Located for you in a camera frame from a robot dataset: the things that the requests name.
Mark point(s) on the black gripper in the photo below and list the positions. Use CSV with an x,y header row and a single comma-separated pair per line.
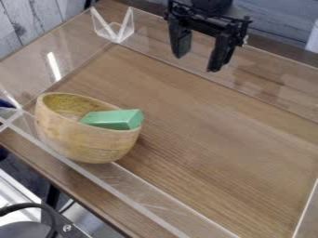
x,y
206,16

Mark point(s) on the green block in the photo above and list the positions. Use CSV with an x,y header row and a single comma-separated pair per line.
x,y
115,119

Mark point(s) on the brown wooden bowl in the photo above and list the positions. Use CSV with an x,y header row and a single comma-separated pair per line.
x,y
86,144

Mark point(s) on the black table leg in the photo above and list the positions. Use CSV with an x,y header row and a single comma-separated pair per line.
x,y
53,196

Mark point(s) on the clear acrylic corner bracket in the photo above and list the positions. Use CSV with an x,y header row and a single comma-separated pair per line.
x,y
117,32

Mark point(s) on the black metal bracket with screw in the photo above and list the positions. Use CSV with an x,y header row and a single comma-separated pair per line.
x,y
66,228

